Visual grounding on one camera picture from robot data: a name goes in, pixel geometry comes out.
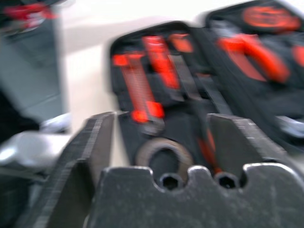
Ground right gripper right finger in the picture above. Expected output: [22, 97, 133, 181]
[207, 113, 286, 172]

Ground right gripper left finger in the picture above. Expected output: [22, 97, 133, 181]
[35, 111, 117, 228]

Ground black handled screwdriver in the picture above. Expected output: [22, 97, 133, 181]
[193, 99, 223, 174]

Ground black orange utility knife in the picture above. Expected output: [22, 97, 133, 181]
[112, 52, 165, 125]

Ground black plastic tool case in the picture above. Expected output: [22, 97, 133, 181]
[104, 0, 304, 177]

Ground black orange claw hammer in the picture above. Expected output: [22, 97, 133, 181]
[273, 44, 304, 146]

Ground orange black screwdriver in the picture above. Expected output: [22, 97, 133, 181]
[169, 33, 199, 99]

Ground orange black tape measure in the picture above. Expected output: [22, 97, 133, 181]
[241, 0, 301, 33]

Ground orange handled pliers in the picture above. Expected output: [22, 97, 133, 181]
[216, 34, 291, 84]

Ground red cable clip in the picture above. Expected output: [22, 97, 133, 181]
[25, 4, 58, 25]

